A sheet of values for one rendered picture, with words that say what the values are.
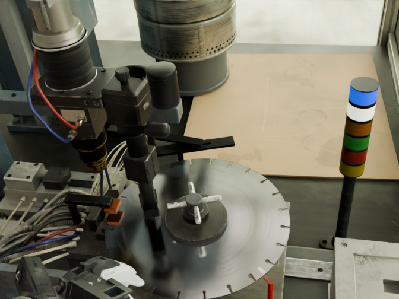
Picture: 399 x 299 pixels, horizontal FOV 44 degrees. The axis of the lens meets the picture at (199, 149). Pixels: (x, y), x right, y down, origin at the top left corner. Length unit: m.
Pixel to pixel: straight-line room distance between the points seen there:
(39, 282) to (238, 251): 0.34
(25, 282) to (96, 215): 0.33
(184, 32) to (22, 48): 0.43
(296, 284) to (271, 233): 0.21
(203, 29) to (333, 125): 0.44
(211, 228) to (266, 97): 0.73
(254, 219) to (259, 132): 0.53
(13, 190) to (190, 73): 0.62
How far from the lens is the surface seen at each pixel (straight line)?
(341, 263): 0.91
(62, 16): 0.70
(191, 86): 1.53
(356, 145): 0.91
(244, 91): 1.56
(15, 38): 1.39
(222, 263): 0.84
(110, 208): 0.93
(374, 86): 0.86
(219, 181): 0.97
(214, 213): 0.90
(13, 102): 1.15
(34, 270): 0.70
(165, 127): 0.67
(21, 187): 1.19
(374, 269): 0.92
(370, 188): 1.27
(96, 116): 0.78
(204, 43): 1.42
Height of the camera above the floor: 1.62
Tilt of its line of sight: 40 degrees down
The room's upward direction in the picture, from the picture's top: 6 degrees counter-clockwise
